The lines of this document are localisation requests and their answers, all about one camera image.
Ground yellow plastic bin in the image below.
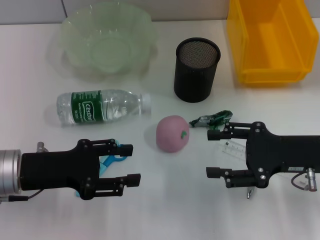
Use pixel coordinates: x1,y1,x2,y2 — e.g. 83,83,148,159
226,0,320,85

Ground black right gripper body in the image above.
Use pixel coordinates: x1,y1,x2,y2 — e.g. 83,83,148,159
245,121,320,189

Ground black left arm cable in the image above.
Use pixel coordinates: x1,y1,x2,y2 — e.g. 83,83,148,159
0,190,51,204

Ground clear green-label water bottle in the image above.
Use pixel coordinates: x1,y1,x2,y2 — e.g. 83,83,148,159
56,89,153,127

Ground blue scissors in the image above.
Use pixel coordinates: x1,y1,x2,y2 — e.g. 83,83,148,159
73,143,128,198

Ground clear plastic ruler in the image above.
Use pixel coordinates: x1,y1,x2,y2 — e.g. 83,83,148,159
216,139,248,161

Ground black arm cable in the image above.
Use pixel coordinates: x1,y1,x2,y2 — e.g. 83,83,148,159
0,190,51,204
291,167,318,193

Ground translucent green fruit bowl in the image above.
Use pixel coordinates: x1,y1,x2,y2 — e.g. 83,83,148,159
48,1,160,82

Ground black mesh pen holder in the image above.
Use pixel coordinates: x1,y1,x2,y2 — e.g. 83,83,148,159
173,37,222,103

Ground green plastic wrapper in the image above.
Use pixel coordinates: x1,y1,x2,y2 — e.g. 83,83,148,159
188,109,234,131

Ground pink toy peach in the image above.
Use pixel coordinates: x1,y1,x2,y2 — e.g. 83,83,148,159
156,114,190,153

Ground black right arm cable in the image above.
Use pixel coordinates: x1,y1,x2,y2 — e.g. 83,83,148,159
291,167,318,193

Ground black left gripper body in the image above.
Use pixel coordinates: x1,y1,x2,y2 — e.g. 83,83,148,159
21,139,101,201

